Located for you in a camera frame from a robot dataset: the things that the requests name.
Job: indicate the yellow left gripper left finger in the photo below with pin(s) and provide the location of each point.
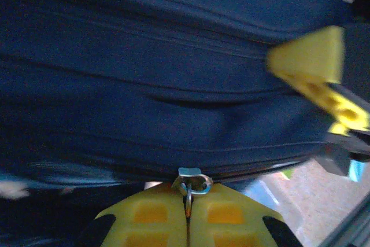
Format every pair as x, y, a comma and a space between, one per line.
150, 215

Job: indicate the silver zipper pull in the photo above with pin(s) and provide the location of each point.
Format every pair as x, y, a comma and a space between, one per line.
188, 173

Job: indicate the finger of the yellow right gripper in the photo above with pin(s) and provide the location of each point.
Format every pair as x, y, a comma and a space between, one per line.
306, 56

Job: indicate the navy blue backpack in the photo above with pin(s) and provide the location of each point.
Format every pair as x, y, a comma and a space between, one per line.
144, 70

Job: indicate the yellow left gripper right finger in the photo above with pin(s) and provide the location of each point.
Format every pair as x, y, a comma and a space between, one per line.
225, 215

